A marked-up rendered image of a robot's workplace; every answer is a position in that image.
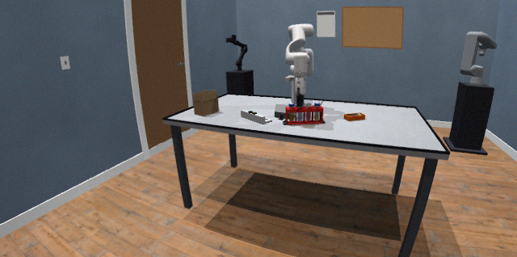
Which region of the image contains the orange pocket multimeter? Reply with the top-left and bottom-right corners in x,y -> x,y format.
344,112 -> 365,121

